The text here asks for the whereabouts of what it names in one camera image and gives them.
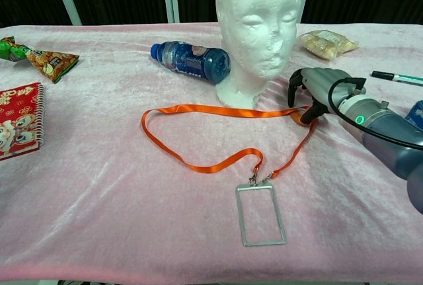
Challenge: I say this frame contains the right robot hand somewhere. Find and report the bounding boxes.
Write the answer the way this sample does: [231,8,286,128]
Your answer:
[287,67,367,124]

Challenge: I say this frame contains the orange lanyard strap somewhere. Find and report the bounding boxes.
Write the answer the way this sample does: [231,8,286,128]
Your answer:
[141,103,320,186]

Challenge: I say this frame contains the clear badge holder frame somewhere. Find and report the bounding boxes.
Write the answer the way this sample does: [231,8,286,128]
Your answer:
[235,182,287,247]

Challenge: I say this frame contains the white foam mannequin head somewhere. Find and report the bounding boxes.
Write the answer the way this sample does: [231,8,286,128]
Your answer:
[214,0,302,114]

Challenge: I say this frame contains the clear bag beige snacks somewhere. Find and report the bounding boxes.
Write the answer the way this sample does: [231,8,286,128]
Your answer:
[296,29,360,60]

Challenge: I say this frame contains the green marker black cap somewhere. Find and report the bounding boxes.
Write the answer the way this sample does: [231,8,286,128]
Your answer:
[369,70,423,87]

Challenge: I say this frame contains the blue cookie box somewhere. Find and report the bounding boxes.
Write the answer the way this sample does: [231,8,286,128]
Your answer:
[404,99,423,130]

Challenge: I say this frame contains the blue water bottle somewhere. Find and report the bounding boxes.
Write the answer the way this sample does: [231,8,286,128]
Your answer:
[150,40,231,85]

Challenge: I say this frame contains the pink velvet table cloth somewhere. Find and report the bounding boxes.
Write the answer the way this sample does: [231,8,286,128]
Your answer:
[0,22,423,282]

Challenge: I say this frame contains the green orange snack bag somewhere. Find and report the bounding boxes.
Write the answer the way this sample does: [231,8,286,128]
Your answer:
[0,36,81,85]

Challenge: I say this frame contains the red spiral notebook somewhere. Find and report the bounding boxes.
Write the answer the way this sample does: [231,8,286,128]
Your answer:
[0,82,46,162]

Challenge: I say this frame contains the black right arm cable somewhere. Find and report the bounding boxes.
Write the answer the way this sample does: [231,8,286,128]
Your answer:
[328,77,423,151]

